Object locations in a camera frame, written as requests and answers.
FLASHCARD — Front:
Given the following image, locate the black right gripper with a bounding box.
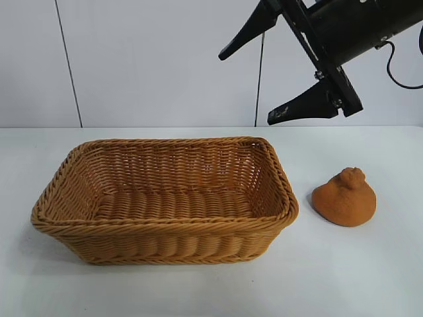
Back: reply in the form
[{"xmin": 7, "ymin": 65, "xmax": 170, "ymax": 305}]
[{"xmin": 217, "ymin": 0, "xmax": 423, "ymax": 126}]

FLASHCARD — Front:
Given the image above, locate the tan woven wicker basket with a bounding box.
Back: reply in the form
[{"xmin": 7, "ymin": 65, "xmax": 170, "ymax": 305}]
[{"xmin": 31, "ymin": 136, "xmax": 300, "ymax": 267}]

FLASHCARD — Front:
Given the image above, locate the thin black cable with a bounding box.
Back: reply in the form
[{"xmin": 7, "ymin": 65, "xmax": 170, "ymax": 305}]
[{"xmin": 375, "ymin": 40, "xmax": 423, "ymax": 90}]

